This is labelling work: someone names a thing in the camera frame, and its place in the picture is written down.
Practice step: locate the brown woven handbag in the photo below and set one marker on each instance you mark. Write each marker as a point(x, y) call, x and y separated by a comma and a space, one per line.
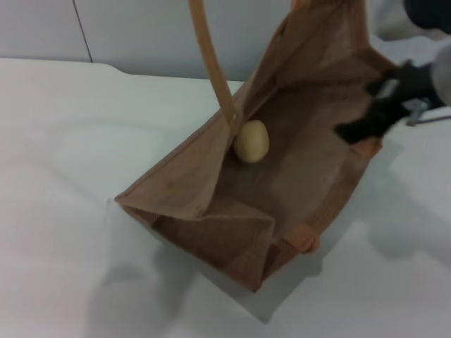
point(299, 176)

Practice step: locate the round egg yolk pastry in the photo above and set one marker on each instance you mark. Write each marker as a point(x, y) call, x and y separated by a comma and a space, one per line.
point(252, 141)

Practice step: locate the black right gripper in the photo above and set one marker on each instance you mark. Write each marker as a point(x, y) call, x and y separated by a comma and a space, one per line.
point(414, 91)

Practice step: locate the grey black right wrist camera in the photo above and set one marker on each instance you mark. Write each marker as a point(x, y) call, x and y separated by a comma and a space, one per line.
point(426, 12)

